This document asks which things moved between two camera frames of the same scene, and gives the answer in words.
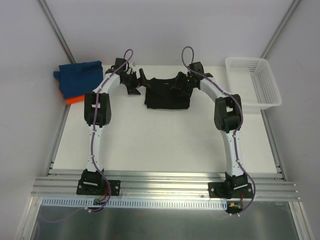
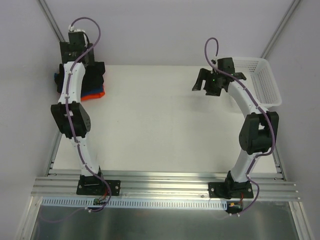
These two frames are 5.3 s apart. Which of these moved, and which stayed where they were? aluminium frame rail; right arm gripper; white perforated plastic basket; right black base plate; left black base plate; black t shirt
Moved: right arm gripper; black t shirt
Stayed: left black base plate; white perforated plastic basket; aluminium frame rail; right black base plate
